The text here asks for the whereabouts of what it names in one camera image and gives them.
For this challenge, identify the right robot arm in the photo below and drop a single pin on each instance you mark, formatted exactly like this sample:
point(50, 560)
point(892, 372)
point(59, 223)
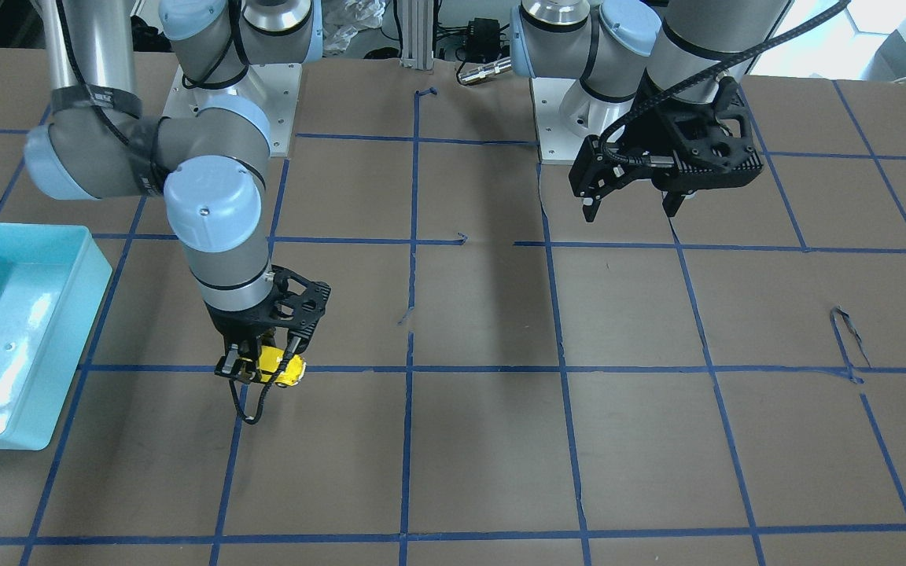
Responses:
point(209, 168)

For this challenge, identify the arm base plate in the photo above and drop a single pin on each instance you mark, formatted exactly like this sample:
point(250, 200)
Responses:
point(565, 114)
point(273, 87)

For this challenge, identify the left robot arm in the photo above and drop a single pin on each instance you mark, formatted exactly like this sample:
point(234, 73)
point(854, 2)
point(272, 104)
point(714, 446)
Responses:
point(619, 54)

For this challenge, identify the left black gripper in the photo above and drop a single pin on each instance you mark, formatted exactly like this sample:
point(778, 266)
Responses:
point(652, 134)

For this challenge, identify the light blue plastic bin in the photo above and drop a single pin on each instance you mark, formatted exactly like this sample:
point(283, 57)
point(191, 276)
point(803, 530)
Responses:
point(52, 281)

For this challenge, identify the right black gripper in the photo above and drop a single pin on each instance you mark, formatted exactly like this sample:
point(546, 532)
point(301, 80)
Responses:
point(237, 323)

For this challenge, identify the yellow beetle toy car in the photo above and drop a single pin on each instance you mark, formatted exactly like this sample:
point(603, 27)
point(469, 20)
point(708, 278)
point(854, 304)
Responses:
point(268, 362)

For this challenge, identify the aluminium frame post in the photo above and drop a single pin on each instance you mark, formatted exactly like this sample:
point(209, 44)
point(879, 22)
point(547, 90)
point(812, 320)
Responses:
point(417, 33)

